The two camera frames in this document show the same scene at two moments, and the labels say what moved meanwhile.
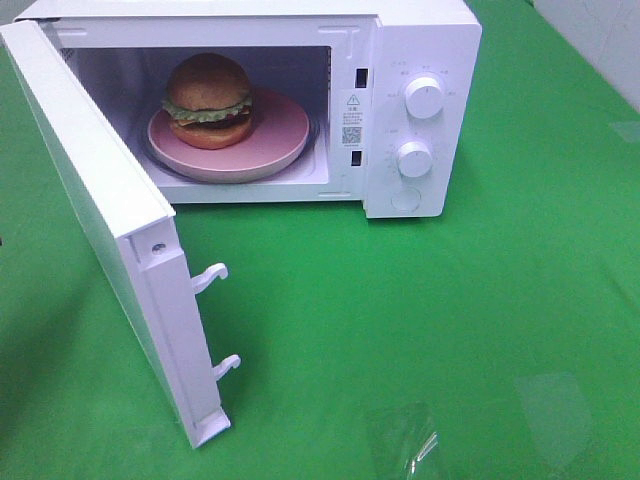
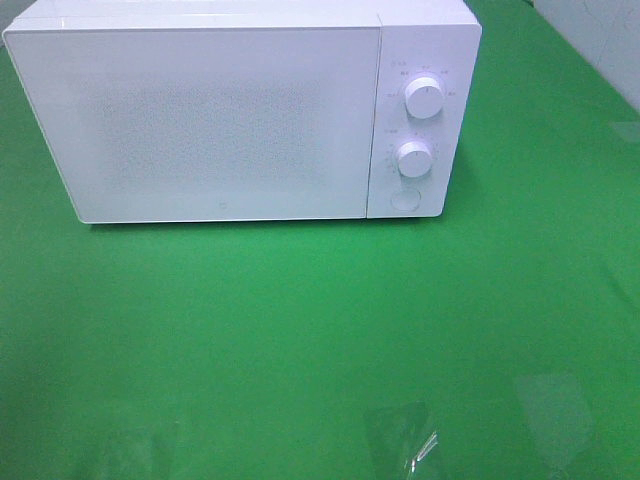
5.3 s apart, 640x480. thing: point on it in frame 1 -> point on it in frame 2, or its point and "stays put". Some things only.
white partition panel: x=608 y=34 stays put
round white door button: x=406 y=199 stays put
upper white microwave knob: x=424 y=97 stays put
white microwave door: x=139 y=229 -> x=205 y=124
